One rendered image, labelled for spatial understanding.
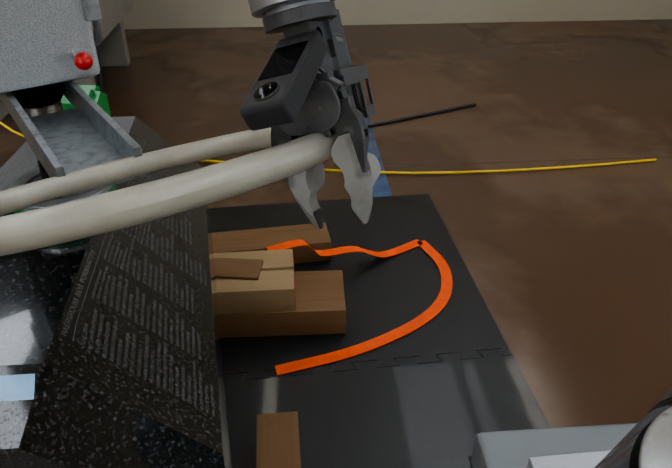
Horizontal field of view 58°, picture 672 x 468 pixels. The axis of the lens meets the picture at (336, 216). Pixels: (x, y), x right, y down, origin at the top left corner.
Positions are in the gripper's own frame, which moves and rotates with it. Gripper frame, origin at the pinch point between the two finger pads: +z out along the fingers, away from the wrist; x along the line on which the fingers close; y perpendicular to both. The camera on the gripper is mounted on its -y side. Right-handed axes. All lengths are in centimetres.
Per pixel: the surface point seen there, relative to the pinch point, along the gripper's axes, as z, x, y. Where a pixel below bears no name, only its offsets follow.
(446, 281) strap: 76, 55, 170
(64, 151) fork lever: -12, 56, 16
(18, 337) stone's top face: 15, 65, 3
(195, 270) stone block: 23, 71, 52
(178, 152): -7.9, 33.8, 17.3
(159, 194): -7.7, 4.6, -17.5
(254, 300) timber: 54, 101, 106
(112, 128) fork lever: -14, 47, 18
